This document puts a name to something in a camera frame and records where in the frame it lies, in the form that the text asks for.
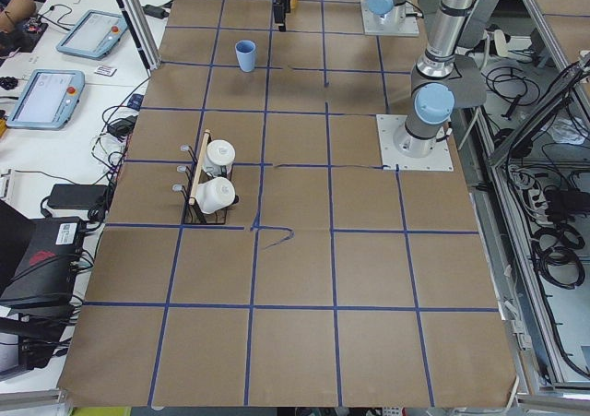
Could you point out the black computer box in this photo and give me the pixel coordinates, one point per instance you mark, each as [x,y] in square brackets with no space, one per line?
[37,259]

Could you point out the teach pendant tablet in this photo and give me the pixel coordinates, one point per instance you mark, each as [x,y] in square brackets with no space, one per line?
[94,36]
[48,100]

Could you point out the white mug lower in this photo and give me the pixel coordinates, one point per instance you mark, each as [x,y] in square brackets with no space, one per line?
[215,194]

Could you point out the person hand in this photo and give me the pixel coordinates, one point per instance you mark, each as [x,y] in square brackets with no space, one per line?
[14,12]

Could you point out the white mug upper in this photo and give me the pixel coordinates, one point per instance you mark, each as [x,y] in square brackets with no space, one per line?
[220,155]

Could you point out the wooden rack handle rod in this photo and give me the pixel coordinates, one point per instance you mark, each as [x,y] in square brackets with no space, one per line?
[199,166]

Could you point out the black power adapter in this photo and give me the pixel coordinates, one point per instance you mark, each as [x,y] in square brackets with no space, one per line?
[74,197]

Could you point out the black wire mug rack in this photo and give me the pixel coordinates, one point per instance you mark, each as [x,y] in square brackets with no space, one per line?
[192,214]

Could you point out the blue plastic cup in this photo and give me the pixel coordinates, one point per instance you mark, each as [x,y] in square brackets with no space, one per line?
[246,55]

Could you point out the aluminium frame post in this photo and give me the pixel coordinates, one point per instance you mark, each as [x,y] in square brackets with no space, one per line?
[137,24]

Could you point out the white mug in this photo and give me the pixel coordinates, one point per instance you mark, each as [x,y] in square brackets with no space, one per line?
[215,194]
[220,155]

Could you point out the brown paper table cover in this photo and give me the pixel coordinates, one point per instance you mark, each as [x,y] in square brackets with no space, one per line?
[333,280]

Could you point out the upper teach pendant tablet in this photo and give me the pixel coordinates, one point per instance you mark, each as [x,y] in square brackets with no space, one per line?
[94,36]

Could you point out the lower teach pendant tablet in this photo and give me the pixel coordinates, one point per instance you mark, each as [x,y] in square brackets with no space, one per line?
[48,100]

